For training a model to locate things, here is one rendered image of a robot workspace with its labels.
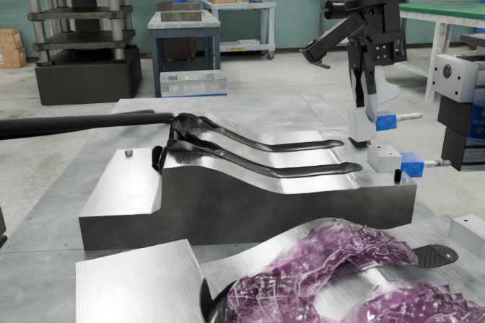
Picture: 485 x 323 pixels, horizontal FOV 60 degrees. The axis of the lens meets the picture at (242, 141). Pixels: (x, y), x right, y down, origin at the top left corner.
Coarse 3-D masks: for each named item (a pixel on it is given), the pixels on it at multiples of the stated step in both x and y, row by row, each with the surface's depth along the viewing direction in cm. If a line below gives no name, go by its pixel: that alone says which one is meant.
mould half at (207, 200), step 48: (240, 144) 74; (96, 192) 67; (144, 192) 67; (192, 192) 60; (240, 192) 61; (288, 192) 62; (336, 192) 62; (384, 192) 62; (96, 240) 62; (144, 240) 63; (192, 240) 63; (240, 240) 64
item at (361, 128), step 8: (352, 112) 76; (360, 112) 74; (384, 112) 77; (392, 112) 76; (416, 112) 77; (352, 120) 76; (360, 120) 75; (368, 120) 75; (384, 120) 75; (392, 120) 75; (400, 120) 77; (352, 128) 77; (360, 128) 75; (368, 128) 75; (376, 128) 76; (384, 128) 76; (392, 128) 76; (352, 136) 78; (360, 136) 75; (368, 136) 75; (376, 136) 76
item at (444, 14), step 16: (400, 16) 454; (416, 16) 426; (432, 16) 402; (448, 16) 381; (464, 16) 359; (480, 16) 342; (448, 32) 526; (432, 48) 409; (400, 64) 479; (416, 64) 478; (432, 64) 411; (432, 96) 422
